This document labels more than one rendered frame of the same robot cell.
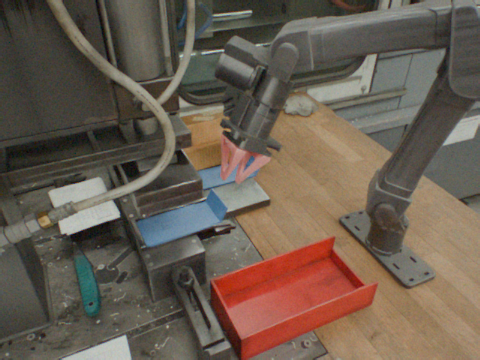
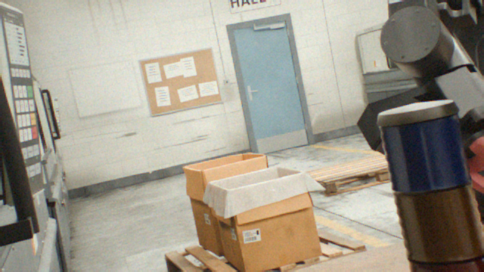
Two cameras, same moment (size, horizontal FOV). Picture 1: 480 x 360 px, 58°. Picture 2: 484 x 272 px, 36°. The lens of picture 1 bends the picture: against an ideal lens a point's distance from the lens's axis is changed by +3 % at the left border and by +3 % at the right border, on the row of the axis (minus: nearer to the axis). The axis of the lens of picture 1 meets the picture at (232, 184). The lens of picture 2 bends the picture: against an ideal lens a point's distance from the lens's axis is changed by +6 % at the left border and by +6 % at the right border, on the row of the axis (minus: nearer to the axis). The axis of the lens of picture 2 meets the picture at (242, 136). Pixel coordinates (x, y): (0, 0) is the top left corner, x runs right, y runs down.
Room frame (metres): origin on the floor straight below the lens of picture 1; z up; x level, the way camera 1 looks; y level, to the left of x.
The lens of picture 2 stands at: (0.76, 0.76, 1.23)
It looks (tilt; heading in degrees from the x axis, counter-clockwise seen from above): 4 degrees down; 278
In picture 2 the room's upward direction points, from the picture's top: 11 degrees counter-clockwise
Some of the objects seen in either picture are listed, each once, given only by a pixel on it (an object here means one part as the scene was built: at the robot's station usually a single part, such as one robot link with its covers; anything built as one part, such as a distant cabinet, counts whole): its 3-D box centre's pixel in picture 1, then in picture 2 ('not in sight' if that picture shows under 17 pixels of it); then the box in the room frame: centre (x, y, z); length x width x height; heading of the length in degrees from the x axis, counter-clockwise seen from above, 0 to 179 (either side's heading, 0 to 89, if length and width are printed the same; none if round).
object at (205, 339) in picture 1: (195, 310); not in sight; (0.40, 0.06, 0.95); 0.15 x 0.03 x 0.10; 25
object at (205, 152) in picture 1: (204, 146); not in sight; (0.91, 0.07, 0.93); 0.25 x 0.13 x 0.08; 115
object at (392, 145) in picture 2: not in sight; (423, 151); (0.73, 0.38, 1.17); 0.04 x 0.04 x 0.03
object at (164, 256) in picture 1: (160, 224); not in sight; (0.57, 0.13, 0.98); 0.20 x 0.10 x 0.01; 25
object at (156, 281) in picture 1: (162, 241); not in sight; (0.57, 0.13, 0.94); 0.20 x 0.10 x 0.07; 25
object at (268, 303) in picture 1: (292, 292); not in sight; (0.45, -0.10, 0.93); 0.25 x 0.12 x 0.06; 115
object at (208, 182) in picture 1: (226, 169); not in sight; (0.80, 0.02, 0.93); 0.15 x 0.07 x 0.03; 114
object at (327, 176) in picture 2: not in sight; (361, 171); (0.70, -6.71, 0.07); 1.20 x 1.00 x 0.14; 23
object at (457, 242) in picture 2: not in sight; (437, 217); (0.73, 0.38, 1.14); 0.04 x 0.04 x 0.03
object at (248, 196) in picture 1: (222, 190); not in sight; (0.76, 0.02, 0.91); 0.17 x 0.16 x 0.02; 25
